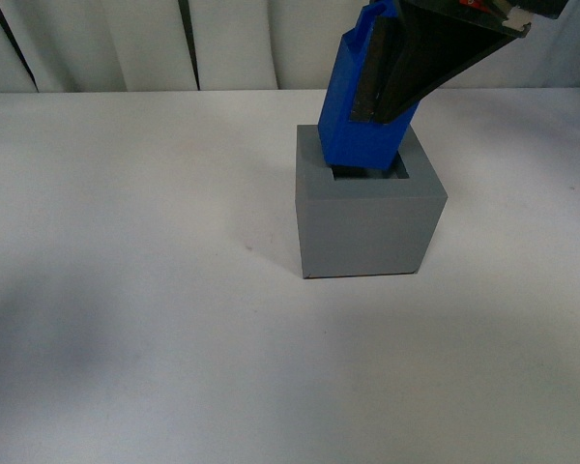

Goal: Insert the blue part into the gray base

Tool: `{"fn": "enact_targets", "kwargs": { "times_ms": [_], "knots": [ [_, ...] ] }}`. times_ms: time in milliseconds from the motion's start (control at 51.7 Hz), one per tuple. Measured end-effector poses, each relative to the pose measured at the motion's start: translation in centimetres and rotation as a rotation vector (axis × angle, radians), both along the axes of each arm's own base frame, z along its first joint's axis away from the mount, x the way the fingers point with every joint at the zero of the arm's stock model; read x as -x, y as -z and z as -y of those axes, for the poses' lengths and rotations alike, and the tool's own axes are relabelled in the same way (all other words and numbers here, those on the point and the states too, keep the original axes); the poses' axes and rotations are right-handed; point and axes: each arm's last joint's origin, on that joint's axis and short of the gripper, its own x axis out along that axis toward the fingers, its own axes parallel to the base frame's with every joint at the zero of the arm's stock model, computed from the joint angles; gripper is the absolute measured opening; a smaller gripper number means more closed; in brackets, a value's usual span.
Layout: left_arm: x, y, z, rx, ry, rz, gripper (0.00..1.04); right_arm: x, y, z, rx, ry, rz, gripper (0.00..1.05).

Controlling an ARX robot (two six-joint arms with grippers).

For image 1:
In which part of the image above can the blue plastic part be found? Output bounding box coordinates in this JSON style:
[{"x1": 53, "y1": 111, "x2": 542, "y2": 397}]
[{"x1": 318, "y1": 1, "x2": 419, "y2": 170}]

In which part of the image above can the gray cube base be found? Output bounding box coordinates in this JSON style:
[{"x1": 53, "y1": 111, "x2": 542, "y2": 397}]
[{"x1": 295, "y1": 125, "x2": 448, "y2": 278}]

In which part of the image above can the white curtain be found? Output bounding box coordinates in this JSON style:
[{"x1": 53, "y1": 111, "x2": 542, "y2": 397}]
[{"x1": 0, "y1": 0, "x2": 580, "y2": 94}]

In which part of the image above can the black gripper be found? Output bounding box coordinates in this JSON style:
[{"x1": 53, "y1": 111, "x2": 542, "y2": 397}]
[{"x1": 375, "y1": 0, "x2": 568, "y2": 123}]

